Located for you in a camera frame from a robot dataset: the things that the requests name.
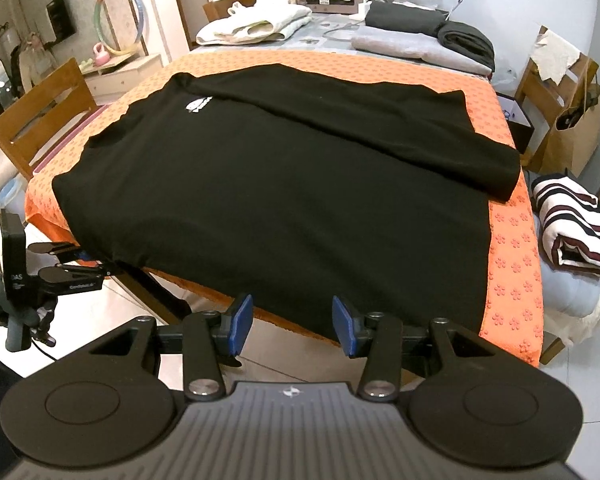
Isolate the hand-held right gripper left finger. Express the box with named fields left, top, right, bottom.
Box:
left=82, top=294, right=254, bottom=401

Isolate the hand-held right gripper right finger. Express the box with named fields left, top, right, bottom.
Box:
left=332, top=296, right=501, bottom=403

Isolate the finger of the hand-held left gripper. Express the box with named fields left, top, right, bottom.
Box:
left=27, top=241, right=93, bottom=263
left=37, top=262, right=121, bottom=293

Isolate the black t-shirt with white logo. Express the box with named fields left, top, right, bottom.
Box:
left=51, top=62, right=522, bottom=348

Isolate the cream clothes pile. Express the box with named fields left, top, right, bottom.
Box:
left=195, top=1, right=313, bottom=45

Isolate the orange patterned table cloth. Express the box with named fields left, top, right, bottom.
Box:
left=24, top=49, right=543, bottom=368

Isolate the beige hanging jacket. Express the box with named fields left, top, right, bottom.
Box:
left=17, top=35, right=57, bottom=93

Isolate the white dresser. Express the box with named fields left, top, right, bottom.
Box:
left=82, top=52, right=163, bottom=106

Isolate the pale blue cushion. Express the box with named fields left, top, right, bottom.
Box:
left=537, top=255, right=600, bottom=321

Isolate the cream cloth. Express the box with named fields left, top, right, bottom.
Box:
left=545, top=280, right=600, bottom=348

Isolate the striped folded blanket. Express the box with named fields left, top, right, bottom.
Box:
left=530, top=172, right=600, bottom=273

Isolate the pastel hula hoop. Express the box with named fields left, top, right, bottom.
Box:
left=94, top=0, right=146, bottom=56

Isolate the black open box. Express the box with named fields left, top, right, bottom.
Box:
left=495, top=92, right=536, bottom=156

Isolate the grey folded garment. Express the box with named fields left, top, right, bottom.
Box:
left=351, top=26, right=491, bottom=73

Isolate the black folded garment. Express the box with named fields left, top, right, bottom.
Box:
left=187, top=10, right=493, bottom=78

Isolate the brown paper bag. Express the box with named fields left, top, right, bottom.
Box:
left=542, top=67, right=600, bottom=176

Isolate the dark folded garment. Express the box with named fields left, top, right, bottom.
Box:
left=438, top=22, right=496, bottom=73
left=365, top=1, right=448, bottom=36

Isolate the white cloth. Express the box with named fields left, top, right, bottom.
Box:
left=530, top=27, right=588, bottom=86

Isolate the black cable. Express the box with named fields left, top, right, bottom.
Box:
left=30, top=300, right=57, bottom=357

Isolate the wall television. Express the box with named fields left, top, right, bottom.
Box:
left=46, top=0, right=76, bottom=41

